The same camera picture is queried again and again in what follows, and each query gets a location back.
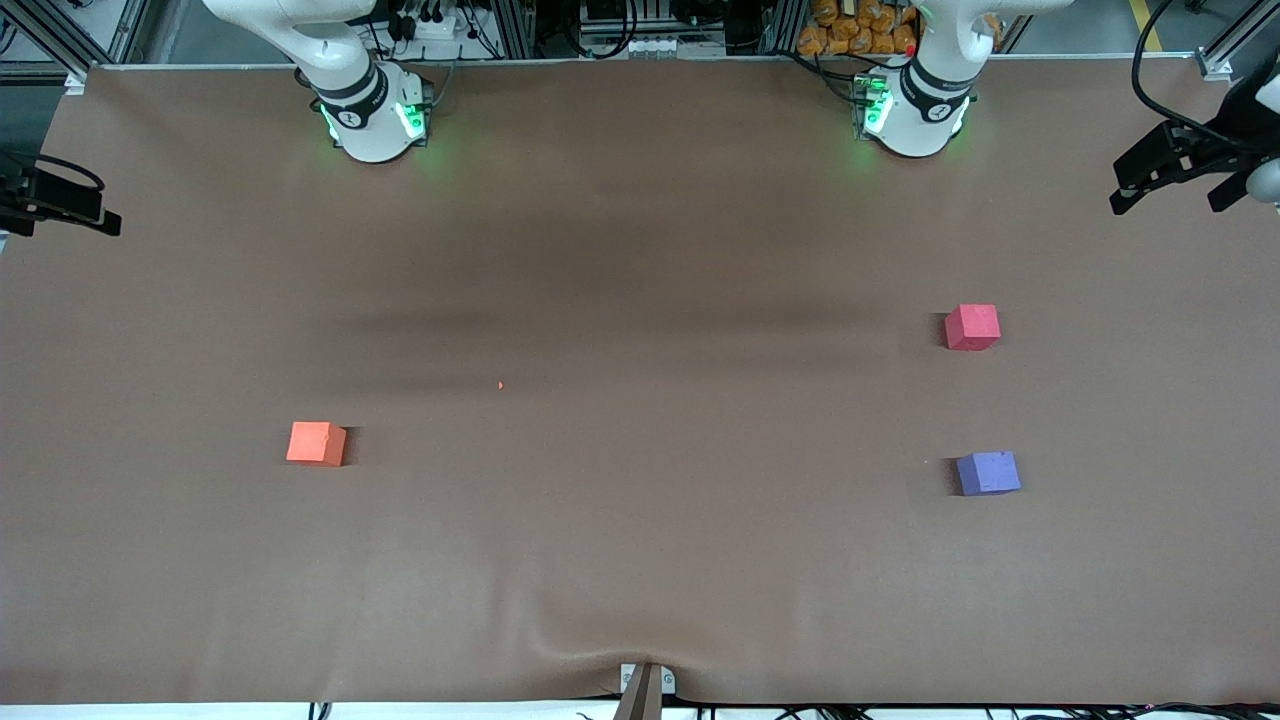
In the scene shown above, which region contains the orange foam block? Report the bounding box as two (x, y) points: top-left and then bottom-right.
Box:
(286, 421), (348, 468)

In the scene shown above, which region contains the red foam block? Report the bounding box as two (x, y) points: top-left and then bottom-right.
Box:
(944, 304), (1002, 352)

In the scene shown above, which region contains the bag of orange items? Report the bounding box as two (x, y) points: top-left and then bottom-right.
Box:
(796, 0), (921, 58)

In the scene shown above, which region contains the purple foam block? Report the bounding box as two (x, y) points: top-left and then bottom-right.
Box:
(955, 451), (1023, 497)

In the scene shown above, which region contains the white power strip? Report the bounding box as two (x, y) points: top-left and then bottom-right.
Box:
(385, 0), (463, 43)

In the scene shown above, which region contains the row of white plugs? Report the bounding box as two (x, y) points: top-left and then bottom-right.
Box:
(637, 33), (728, 59)

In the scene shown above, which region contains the brown table cover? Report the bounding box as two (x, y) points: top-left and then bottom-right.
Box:
(0, 55), (1280, 706)

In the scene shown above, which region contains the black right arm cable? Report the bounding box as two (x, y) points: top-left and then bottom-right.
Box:
(30, 154), (107, 193)

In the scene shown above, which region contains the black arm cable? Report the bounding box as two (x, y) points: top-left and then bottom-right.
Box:
(1129, 0), (1218, 139)
(30, 154), (107, 193)

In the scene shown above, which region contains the aluminium frame strut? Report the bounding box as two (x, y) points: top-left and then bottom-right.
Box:
(18, 0), (93, 96)
(1195, 0), (1280, 81)

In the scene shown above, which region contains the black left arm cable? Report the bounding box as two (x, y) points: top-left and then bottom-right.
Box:
(1129, 0), (1218, 139)

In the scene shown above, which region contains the metal clamp bracket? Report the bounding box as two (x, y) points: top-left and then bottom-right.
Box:
(613, 662), (678, 720)

